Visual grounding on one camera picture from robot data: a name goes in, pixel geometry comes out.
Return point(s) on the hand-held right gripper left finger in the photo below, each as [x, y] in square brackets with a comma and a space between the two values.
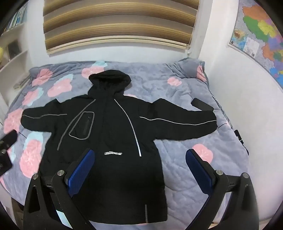
[80, 173]

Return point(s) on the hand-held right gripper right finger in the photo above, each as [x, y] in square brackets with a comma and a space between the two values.
[199, 173]

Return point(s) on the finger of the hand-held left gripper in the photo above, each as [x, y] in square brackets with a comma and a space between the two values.
[4, 164]
[10, 138]

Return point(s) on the black hooded jacket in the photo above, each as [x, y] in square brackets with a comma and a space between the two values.
[110, 132]

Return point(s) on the grey floral blanket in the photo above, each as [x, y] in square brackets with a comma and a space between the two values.
[176, 141]

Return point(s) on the black flat device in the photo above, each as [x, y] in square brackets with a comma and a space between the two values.
[202, 104]

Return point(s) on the yellow object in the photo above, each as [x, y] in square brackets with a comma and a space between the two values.
[1, 58]

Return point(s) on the white bookshelf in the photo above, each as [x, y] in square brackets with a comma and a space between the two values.
[13, 57]

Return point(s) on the grey floral pillow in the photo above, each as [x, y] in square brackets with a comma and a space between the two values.
[190, 68]

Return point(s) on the row of books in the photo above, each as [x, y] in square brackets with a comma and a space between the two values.
[16, 17]

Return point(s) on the striped window blind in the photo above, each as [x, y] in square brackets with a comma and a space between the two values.
[117, 24]

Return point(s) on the colourful wall map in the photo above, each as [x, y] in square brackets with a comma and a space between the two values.
[260, 37]

